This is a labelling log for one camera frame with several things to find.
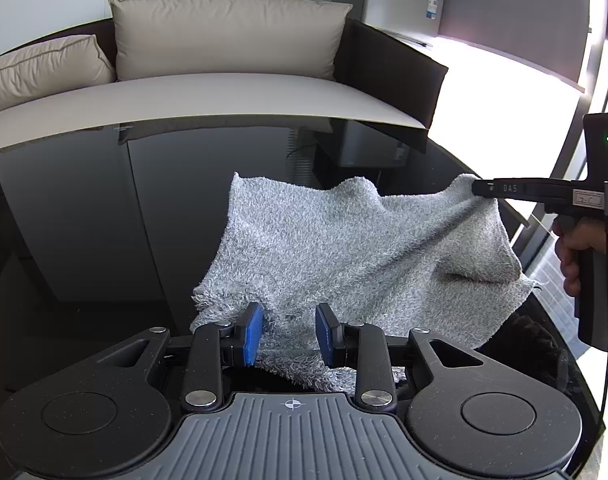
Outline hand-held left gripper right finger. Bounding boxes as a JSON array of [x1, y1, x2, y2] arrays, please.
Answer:
[[315, 302, 485, 415]]

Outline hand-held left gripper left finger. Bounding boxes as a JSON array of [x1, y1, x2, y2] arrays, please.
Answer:
[[96, 302, 265, 413]]

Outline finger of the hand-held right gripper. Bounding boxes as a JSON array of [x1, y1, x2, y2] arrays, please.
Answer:
[[471, 178, 546, 202]]

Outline grey terry towel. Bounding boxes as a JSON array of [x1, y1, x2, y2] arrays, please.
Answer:
[[190, 172, 544, 395]]

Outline person's right hand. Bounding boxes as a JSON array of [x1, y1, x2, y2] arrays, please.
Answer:
[[553, 217, 592, 298]]

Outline silver mini fridge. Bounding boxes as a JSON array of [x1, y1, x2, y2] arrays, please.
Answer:
[[332, 0, 446, 48]]

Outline dark brown sofa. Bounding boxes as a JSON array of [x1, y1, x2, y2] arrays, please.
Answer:
[[0, 17, 450, 156]]

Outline large beige cushion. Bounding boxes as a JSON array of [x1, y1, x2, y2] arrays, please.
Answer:
[[109, 0, 353, 82]]

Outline small beige cushion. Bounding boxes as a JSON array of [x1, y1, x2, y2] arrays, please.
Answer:
[[0, 35, 117, 118]]

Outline thin black cable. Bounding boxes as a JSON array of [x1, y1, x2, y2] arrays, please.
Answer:
[[598, 180, 608, 413]]

